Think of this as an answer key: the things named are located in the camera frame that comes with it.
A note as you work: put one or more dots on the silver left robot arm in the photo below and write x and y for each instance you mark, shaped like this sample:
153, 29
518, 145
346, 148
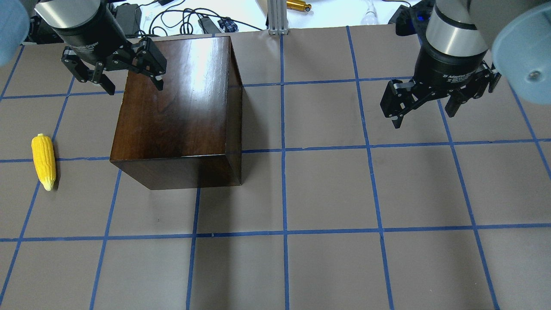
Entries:
15, 23

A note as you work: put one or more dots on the yellow corn cob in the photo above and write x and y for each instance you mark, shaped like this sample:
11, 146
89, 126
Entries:
44, 160

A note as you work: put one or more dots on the dark wooden drawer cabinet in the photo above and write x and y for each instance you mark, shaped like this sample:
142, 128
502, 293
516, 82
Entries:
187, 135

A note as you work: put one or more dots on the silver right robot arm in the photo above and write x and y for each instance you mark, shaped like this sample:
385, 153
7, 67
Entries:
466, 47

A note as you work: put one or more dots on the white light bulb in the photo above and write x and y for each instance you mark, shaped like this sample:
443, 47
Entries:
370, 17

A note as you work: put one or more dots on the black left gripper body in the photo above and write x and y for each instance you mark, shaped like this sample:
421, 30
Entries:
88, 39

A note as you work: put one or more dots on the black power adapter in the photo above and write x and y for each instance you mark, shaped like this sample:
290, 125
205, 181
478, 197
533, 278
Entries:
128, 17

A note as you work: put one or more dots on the gold cylindrical tool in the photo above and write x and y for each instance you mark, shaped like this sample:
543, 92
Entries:
298, 5

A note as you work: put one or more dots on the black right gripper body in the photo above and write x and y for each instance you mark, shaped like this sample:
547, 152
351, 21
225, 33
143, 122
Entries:
447, 69

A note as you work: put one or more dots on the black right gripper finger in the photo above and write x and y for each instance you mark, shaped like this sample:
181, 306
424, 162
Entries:
485, 78
400, 98

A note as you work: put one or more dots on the aluminium frame post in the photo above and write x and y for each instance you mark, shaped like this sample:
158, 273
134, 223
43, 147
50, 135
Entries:
277, 17

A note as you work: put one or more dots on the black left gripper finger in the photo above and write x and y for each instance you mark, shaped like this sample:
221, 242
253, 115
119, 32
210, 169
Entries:
83, 73
149, 61

